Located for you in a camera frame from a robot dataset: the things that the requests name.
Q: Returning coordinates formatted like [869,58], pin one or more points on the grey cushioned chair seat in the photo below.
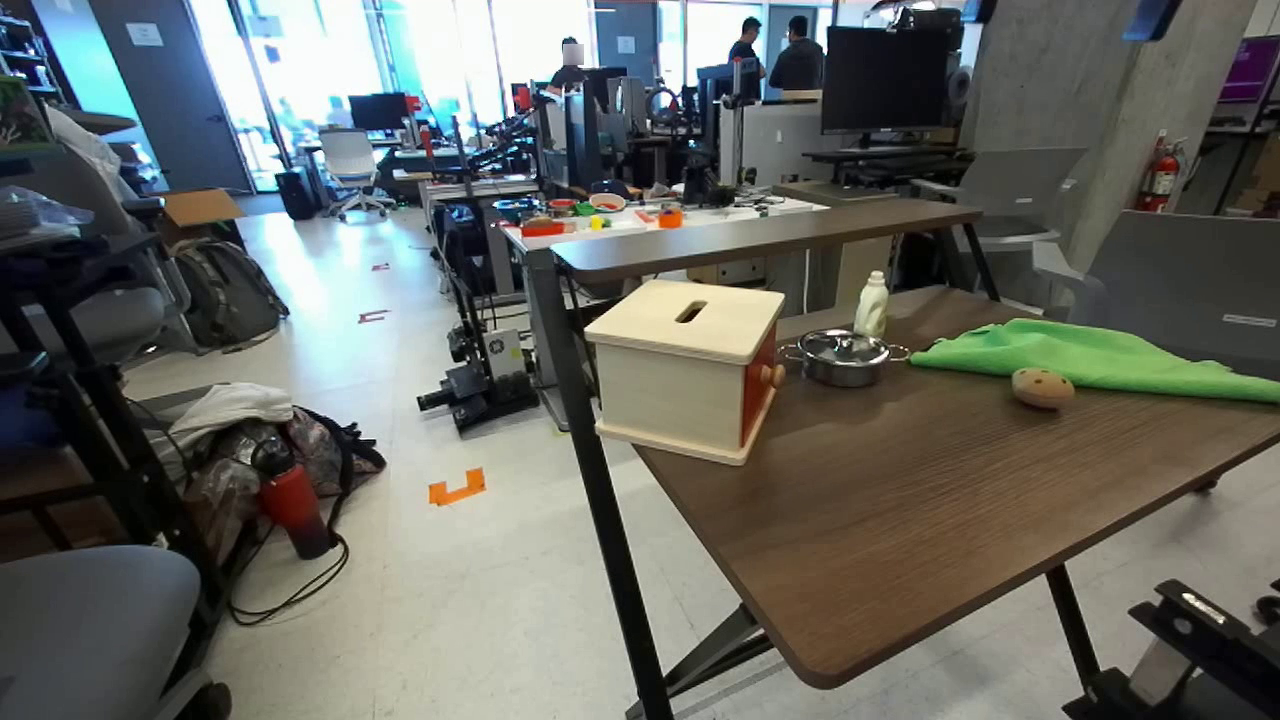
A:
[86,624]

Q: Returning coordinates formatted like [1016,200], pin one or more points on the black equipment stand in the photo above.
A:
[1200,653]

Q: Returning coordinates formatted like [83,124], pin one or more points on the red water bottle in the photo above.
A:
[295,504]

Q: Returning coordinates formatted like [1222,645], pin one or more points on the black wheeled machine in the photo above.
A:
[482,384]

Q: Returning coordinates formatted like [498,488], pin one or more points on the pile of bags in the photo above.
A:
[226,426]

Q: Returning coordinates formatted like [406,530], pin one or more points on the brown long table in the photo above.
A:
[761,233]

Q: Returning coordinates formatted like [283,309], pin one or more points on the person in dark shirt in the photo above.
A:
[744,58]
[569,65]
[797,60]

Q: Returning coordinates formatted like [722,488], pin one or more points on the small black monitor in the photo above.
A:
[377,109]

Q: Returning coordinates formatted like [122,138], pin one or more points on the steel pot lid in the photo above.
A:
[845,342]

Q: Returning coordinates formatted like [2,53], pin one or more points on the cardboard box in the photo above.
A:
[200,205]

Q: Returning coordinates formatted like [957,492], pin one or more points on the black table leg frame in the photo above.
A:
[600,523]

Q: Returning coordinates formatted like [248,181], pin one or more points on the orange floor tape marker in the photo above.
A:
[458,488]

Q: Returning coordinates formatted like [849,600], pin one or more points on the small steel pot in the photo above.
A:
[841,369]

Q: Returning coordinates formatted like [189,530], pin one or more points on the large black monitor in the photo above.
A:
[888,77]

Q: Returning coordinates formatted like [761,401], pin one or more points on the grey plastic chair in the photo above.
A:
[1020,200]

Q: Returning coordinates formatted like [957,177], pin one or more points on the red fire extinguisher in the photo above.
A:
[1162,177]

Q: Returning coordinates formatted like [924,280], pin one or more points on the black shelving rack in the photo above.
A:
[93,401]

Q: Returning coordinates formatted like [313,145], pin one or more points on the grey backpack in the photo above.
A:
[226,291]

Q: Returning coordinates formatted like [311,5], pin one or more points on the wooden toy stove box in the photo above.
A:
[672,383]

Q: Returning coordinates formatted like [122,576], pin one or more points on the white table with toys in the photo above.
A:
[627,221]

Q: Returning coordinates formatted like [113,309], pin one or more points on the brown potato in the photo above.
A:
[1043,388]

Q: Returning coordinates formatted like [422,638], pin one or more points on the green cloth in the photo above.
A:
[1094,356]

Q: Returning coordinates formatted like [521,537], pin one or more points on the white office chair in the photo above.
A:
[352,160]

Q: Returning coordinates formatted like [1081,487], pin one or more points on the white plastic bottle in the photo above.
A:
[875,306]

